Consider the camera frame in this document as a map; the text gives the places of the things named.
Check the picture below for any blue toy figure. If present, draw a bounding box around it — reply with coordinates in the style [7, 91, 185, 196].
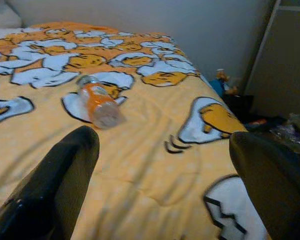
[209, 68, 240, 97]

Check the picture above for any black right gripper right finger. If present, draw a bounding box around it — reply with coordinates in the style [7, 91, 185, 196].
[228, 131, 300, 240]

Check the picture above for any white plush toy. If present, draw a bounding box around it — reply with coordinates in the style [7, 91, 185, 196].
[0, 0, 23, 29]

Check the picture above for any clear bottle with orange label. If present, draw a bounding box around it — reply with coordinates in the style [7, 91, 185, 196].
[76, 74, 127, 130]

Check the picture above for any yellow cartoon egg blanket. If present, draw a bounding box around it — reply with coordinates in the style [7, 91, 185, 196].
[0, 21, 270, 240]

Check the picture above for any white quilted mattress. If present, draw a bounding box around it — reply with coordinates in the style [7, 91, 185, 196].
[0, 26, 28, 35]

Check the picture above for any clear plastic bag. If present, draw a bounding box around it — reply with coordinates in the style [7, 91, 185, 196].
[269, 112, 300, 153]

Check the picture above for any black bag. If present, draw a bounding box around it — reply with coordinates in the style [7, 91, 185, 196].
[222, 94, 255, 121]

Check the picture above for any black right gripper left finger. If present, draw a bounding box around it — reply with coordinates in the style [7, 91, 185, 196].
[0, 125, 101, 240]

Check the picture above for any small orange red item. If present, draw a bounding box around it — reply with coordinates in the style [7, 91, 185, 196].
[248, 118, 268, 126]

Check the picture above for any grey wardrobe door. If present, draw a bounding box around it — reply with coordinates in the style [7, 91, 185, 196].
[243, 0, 300, 118]

